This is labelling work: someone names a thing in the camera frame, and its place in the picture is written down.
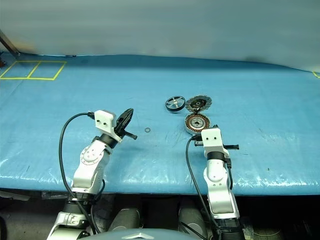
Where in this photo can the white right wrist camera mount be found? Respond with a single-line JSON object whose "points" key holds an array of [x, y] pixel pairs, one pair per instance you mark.
{"points": [[212, 140]]}

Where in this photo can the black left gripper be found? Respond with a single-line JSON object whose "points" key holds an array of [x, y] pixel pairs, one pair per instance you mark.
{"points": [[119, 132]]}

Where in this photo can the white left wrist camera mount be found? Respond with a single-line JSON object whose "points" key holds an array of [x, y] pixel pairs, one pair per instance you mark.
{"points": [[103, 121]]}

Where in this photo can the blue table cover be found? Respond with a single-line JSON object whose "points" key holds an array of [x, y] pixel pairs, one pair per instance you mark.
{"points": [[160, 82]]}

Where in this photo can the yellow tape corner marking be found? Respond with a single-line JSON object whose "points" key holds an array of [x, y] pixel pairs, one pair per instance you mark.
{"points": [[316, 74]]}

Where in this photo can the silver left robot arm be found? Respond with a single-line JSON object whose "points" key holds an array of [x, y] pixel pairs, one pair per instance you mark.
{"points": [[87, 172]]}

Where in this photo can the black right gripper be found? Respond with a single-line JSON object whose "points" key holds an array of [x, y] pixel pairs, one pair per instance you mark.
{"points": [[231, 147]]}

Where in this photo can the grey robot torso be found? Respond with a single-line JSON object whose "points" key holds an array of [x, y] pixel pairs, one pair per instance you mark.
{"points": [[140, 236]]}

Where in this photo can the yellow tape double square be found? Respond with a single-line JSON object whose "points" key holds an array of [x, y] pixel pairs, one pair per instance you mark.
{"points": [[33, 69]]}

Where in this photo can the black toothed rotor disc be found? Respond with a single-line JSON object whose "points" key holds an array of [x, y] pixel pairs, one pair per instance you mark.
{"points": [[198, 103]]}

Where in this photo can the grey metal frame bar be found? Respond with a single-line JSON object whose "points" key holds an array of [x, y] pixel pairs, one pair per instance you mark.
{"points": [[8, 42]]}

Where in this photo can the dark rounded shape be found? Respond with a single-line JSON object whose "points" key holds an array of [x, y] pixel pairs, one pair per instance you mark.
{"points": [[192, 220], [125, 220]]}

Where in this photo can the copper wound motor stator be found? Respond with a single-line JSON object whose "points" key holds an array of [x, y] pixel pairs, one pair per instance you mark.
{"points": [[196, 123]]}

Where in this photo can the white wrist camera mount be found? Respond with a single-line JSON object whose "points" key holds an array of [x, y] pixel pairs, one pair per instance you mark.
{"points": [[212, 140], [103, 121]]}

